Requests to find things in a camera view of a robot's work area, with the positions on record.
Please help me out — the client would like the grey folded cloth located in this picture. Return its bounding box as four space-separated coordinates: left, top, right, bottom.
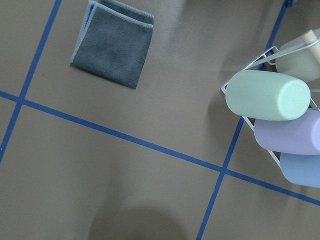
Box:
70 0 154 89

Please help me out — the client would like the green plastic cup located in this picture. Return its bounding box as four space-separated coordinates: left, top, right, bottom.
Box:
225 69 311 121

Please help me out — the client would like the purple plastic cup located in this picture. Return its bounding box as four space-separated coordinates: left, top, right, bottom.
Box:
253 108 320 155

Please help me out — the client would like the blue plastic cup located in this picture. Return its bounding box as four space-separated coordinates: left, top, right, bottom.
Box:
279 153 320 188

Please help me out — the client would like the beige plastic cup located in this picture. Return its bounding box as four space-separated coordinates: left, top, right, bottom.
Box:
275 42 320 83

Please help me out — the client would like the white wire cup rack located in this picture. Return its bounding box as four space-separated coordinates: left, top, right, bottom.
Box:
221 43 320 156

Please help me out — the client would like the wooden rack handle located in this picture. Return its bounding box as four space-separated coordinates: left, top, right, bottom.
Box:
301 29 320 63

